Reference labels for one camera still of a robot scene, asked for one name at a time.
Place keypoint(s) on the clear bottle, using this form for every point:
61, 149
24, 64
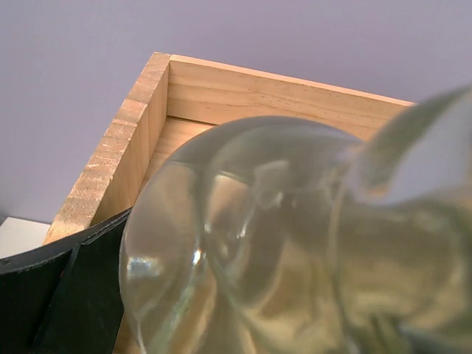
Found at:
399, 242

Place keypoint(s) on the wooden two-tier shelf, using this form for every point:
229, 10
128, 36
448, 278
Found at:
147, 129

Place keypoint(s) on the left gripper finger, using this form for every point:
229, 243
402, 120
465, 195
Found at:
64, 297

